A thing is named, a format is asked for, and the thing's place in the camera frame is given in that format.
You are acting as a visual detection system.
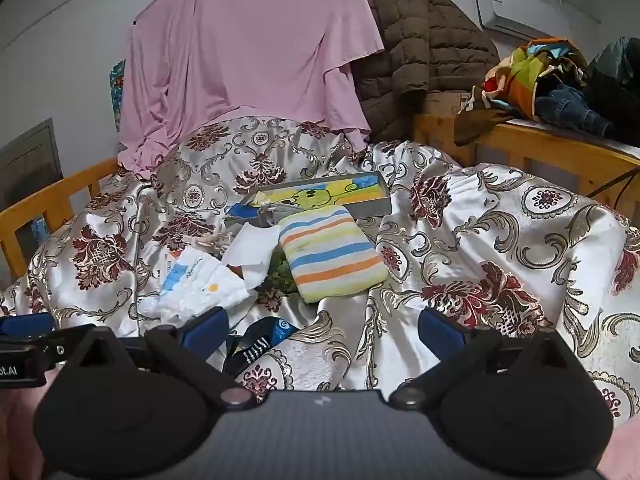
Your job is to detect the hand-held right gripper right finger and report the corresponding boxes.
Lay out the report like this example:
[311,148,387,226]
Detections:
[390,307,591,408]

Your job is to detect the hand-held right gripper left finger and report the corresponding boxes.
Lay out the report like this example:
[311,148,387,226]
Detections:
[60,307,253,408]

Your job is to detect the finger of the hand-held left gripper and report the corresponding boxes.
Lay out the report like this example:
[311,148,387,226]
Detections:
[0,312,96,361]

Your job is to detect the white and blue diaper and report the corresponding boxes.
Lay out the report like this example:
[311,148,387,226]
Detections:
[137,249,258,321]

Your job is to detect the white cloth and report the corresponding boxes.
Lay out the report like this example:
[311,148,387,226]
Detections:
[221,225,281,291]

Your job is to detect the grey metal tray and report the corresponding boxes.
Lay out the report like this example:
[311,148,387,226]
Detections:
[223,171,393,228]

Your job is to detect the navy striped sock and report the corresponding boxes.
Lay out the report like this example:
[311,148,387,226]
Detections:
[225,316,301,376]

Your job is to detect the green patterned cloth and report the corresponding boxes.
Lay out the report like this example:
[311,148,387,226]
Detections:
[265,250,301,293]

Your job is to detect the floral satin blanket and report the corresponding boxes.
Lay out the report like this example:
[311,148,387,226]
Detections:
[0,116,640,431]

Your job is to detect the striped towel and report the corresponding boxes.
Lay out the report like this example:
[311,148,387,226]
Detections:
[278,205,390,304]

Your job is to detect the yellow cartoon printed cloth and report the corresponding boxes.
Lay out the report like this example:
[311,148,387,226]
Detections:
[250,174,388,208]

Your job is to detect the brown printed cloth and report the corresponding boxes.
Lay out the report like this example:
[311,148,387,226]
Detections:
[454,85,516,147]

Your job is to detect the blue jeans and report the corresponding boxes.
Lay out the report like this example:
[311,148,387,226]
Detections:
[535,85,616,136]

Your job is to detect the multicoloured patchwork cloth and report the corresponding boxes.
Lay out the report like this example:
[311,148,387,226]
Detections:
[482,37,588,121]

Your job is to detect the brown puffer jacket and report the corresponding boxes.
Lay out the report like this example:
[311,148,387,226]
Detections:
[352,0,501,142]

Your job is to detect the pink bed sheet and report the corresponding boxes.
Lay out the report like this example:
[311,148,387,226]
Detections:
[116,0,386,181]

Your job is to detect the dark green bag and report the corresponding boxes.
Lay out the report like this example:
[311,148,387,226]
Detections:
[582,37,640,148]

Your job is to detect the white air conditioner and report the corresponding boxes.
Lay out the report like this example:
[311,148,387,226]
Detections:
[475,0,603,38]

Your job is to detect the wooden bed rail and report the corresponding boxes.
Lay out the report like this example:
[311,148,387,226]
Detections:
[0,157,121,291]

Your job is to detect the wooden bed frame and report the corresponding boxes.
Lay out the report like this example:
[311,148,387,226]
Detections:
[414,112,640,216]

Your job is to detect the black cable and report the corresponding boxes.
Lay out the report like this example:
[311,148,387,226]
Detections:
[586,164,640,200]

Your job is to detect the blue floral wall poster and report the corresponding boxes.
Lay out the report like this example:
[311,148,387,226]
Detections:
[109,59,126,133]

